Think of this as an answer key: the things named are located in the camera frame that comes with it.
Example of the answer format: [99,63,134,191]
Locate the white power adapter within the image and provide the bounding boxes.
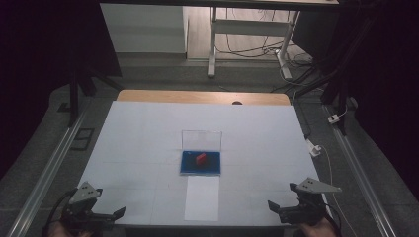
[305,139,322,158]

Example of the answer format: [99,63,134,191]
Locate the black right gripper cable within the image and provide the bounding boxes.
[320,202,342,237]

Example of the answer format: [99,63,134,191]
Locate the large white table cover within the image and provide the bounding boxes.
[76,100,330,228]

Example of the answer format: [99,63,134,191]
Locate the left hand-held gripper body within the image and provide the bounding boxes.
[61,181,117,233]

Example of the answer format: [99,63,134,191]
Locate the black stand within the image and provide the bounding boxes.
[295,62,352,136]
[66,63,125,128]

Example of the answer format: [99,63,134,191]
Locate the thin white cable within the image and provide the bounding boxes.
[319,144,360,237]

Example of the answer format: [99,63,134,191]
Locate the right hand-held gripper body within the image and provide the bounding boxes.
[279,177,343,226]

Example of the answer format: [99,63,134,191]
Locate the aluminium rail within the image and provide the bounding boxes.
[6,107,87,237]
[323,105,398,237]

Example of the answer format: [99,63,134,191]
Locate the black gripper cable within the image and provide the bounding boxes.
[320,202,342,237]
[42,188,79,233]

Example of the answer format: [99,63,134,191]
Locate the black floor cables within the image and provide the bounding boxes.
[215,9,319,94]

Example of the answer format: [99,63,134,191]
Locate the person's left hand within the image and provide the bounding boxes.
[47,220,95,237]

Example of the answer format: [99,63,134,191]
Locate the blue ink pad clear lid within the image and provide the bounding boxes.
[179,129,223,177]

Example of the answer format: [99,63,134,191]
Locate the wooden table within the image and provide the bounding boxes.
[116,89,292,107]

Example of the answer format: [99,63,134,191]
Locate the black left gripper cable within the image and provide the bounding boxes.
[42,188,79,233]

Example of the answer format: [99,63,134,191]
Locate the white desk frame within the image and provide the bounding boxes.
[207,6,301,80]

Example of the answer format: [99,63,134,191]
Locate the person's right hand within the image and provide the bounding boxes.
[298,216,340,237]

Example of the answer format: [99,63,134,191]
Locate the white cabinet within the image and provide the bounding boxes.
[100,3,189,54]

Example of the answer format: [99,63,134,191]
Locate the white paper sheet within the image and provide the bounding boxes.
[183,175,221,222]

